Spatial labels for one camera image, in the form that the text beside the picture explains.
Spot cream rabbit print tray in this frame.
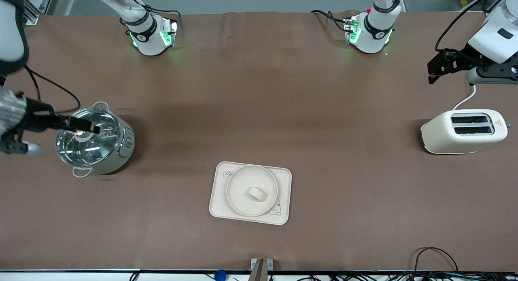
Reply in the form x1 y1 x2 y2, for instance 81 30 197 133
209 161 293 226

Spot metal table edge bracket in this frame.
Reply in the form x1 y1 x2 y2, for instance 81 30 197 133
251 258 274 281

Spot black right base cable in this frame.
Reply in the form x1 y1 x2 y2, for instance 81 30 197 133
134 0 182 27

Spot brown table cover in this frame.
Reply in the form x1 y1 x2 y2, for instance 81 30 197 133
0 10 518 272

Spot glass pot lid with knob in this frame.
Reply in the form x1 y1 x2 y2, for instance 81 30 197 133
56 108 122 167

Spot tangled black cables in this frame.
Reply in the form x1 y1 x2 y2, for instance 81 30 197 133
283 272 518 281

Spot small pale round bun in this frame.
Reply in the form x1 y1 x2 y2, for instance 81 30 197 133
247 186 268 202

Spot steel electric cooking pot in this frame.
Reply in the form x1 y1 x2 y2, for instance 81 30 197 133
56 102 136 179

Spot black left base cable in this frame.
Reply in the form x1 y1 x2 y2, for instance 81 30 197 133
310 10 353 33

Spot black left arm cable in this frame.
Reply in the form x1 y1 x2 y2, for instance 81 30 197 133
435 0 511 51

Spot black looped cable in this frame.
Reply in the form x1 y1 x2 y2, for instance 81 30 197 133
412 247 459 274

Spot cream two-slot toaster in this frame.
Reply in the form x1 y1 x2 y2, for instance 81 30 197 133
420 109 509 155

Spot round cream plate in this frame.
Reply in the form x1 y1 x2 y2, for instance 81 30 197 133
226 164 279 217

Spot black base cable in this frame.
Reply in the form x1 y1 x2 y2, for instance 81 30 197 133
134 0 182 27
310 10 353 33

